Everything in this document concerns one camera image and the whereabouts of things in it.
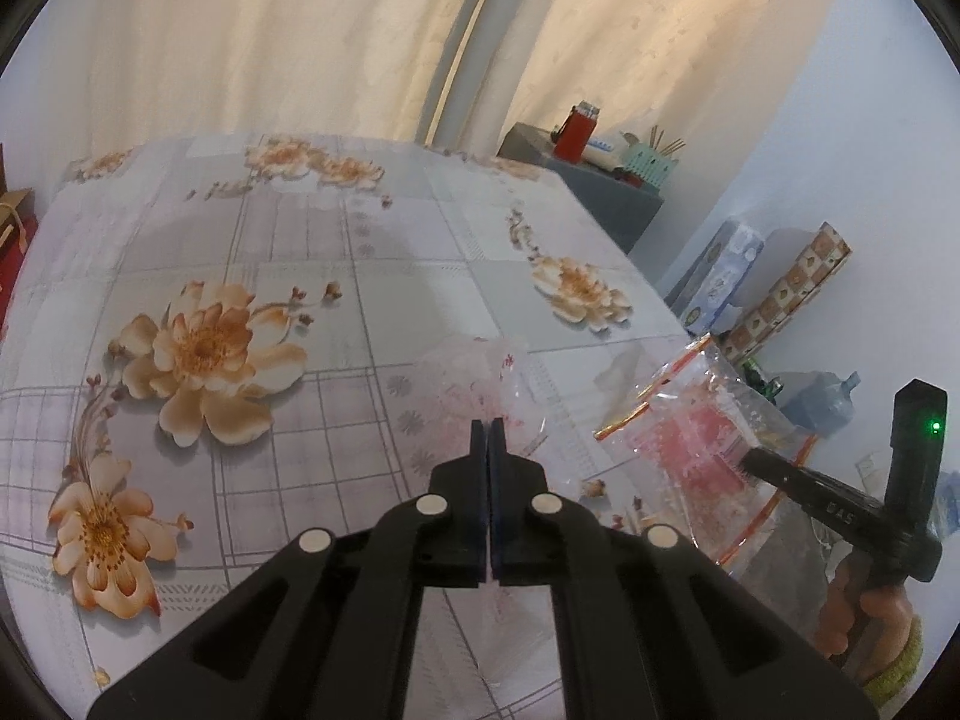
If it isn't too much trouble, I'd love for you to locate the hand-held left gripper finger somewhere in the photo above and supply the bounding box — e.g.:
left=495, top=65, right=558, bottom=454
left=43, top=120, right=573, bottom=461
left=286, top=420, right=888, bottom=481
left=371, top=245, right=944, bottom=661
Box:
left=489, top=420, right=880, bottom=720
left=86, top=420, right=490, bottom=720

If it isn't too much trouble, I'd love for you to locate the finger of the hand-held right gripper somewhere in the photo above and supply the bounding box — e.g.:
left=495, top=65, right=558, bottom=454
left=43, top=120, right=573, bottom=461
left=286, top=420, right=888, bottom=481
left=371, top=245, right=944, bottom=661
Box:
left=738, top=447, right=891, bottom=534

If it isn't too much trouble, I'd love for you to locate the small clear red-printed plastic bag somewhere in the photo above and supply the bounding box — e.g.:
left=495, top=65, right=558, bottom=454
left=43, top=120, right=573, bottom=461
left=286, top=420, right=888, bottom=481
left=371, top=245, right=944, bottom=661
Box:
left=414, top=336, right=557, bottom=687

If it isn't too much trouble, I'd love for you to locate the large clear red-edged plastic bag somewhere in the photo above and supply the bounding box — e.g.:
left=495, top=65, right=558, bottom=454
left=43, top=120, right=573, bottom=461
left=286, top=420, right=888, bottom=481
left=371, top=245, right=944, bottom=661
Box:
left=592, top=334, right=833, bottom=638

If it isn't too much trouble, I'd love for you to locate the person's right forearm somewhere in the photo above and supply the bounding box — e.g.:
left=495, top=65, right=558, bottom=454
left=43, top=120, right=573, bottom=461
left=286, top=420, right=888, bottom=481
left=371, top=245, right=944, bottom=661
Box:
left=861, top=613, right=925, bottom=704

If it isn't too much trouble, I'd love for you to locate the person's right hand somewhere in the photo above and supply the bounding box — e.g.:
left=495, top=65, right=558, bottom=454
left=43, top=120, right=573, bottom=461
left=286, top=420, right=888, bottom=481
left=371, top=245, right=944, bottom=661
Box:
left=815, top=550, right=914, bottom=684

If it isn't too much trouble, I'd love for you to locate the blue water jug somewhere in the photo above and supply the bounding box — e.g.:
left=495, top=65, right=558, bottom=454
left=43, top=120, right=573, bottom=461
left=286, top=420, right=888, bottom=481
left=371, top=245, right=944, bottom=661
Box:
left=780, top=370, right=863, bottom=437

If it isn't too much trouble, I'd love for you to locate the green bottle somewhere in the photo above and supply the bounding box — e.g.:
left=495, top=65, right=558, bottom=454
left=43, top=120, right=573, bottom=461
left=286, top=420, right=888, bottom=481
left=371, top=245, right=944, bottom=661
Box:
left=739, top=360, right=785, bottom=400

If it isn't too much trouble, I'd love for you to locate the brown checked box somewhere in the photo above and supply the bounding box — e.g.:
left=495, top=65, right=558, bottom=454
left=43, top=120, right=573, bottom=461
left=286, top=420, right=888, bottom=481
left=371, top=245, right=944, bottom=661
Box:
left=715, top=222, right=853, bottom=362

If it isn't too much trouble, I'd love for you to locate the blue and white patterned box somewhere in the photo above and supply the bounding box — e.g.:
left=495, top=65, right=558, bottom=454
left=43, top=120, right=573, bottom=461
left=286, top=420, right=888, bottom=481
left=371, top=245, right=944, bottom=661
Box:
left=666, top=219, right=767, bottom=335

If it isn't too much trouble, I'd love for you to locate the grey cabinet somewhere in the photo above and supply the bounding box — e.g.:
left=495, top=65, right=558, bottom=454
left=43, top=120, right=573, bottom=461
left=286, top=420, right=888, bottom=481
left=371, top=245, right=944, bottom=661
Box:
left=499, top=122, right=665, bottom=253

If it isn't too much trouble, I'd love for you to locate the teal utensil holder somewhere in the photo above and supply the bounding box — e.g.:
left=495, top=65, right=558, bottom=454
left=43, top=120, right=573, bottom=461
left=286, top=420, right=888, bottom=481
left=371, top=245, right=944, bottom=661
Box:
left=618, top=125, right=688, bottom=190

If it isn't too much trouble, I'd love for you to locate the white container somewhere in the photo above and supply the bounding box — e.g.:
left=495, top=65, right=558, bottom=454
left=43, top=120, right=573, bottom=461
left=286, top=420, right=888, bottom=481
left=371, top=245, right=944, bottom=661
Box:
left=583, top=136, right=628, bottom=170

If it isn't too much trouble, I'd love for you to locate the red thermos bottle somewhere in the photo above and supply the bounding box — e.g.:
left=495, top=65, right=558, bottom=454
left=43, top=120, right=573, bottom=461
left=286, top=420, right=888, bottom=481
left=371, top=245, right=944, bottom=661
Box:
left=553, top=102, right=602, bottom=164

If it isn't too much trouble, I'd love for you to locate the red bag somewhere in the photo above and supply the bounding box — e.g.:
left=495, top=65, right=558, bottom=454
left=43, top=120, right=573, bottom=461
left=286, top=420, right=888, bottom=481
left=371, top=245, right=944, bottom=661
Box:
left=0, top=216, right=40, bottom=320

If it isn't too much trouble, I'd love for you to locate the brown paper bag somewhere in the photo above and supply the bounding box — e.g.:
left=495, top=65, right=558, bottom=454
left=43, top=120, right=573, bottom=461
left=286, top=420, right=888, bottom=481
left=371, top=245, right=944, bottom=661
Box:
left=0, top=187, right=35, bottom=256

